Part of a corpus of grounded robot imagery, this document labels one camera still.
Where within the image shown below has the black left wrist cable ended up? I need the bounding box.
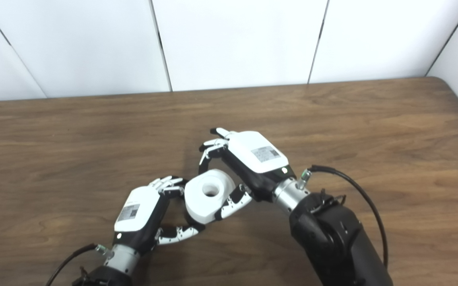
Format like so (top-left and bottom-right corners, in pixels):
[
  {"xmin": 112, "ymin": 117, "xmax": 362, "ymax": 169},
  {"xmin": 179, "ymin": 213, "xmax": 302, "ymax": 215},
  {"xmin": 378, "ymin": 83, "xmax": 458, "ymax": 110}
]
[{"xmin": 45, "ymin": 243, "xmax": 113, "ymax": 286}]

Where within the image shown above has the black and white left hand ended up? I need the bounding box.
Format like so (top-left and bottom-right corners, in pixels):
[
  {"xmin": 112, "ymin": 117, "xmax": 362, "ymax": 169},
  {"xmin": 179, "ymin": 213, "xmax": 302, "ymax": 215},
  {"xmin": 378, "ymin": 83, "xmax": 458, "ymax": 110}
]
[{"xmin": 114, "ymin": 176, "xmax": 206, "ymax": 255}]

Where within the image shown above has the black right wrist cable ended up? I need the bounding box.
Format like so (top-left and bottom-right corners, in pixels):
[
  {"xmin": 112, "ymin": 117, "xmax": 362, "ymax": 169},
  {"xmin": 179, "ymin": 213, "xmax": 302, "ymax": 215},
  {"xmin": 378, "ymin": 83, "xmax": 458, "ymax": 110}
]
[{"xmin": 301, "ymin": 165, "xmax": 389, "ymax": 269}]

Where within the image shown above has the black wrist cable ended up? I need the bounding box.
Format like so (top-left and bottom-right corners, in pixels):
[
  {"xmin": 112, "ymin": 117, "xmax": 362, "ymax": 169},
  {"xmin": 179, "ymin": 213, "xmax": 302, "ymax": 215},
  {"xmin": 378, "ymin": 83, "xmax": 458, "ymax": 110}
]
[
  {"xmin": 45, "ymin": 243, "xmax": 113, "ymax": 286},
  {"xmin": 301, "ymin": 165, "xmax": 389, "ymax": 269}
]

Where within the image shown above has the round white piece with holes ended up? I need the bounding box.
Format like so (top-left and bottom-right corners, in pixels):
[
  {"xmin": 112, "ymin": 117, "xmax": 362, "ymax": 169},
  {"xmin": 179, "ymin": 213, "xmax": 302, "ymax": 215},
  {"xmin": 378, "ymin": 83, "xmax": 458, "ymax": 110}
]
[{"xmin": 184, "ymin": 169, "xmax": 237, "ymax": 225}]

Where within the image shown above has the black and white right hand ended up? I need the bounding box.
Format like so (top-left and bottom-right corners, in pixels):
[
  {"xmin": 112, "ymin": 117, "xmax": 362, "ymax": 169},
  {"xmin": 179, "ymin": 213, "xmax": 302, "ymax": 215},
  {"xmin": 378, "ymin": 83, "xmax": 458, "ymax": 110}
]
[{"xmin": 198, "ymin": 128, "xmax": 296, "ymax": 221}]

